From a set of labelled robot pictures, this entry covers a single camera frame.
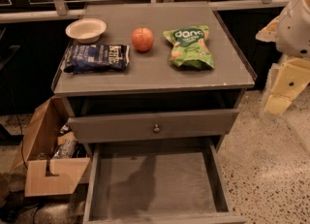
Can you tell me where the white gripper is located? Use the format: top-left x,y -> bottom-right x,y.
256,0 -> 310,114

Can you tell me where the red apple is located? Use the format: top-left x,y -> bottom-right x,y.
131,27 -> 154,52

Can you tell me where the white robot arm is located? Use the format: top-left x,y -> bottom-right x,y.
256,0 -> 310,114

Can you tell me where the grey top drawer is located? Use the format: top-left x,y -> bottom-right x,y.
69,109 -> 238,144

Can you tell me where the grey drawer cabinet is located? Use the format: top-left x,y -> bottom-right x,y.
51,2 -> 258,151

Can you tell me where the round metal drawer knob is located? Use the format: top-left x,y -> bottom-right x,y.
153,124 -> 162,134

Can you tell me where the open grey middle drawer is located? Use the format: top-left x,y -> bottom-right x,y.
83,138 -> 246,224

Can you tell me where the green snack bag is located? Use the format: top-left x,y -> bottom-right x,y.
163,25 -> 214,70

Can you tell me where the white paper bowl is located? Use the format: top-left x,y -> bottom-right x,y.
66,18 -> 107,44

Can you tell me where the blue chip bag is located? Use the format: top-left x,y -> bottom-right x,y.
63,45 -> 130,74

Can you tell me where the metal window railing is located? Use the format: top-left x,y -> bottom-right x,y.
0,0 -> 310,24

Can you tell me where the plastic bottle in box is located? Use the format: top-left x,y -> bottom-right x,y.
53,138 -> 77,159

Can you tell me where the open cardboard box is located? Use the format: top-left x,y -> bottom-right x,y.
12,97 -> 91,197

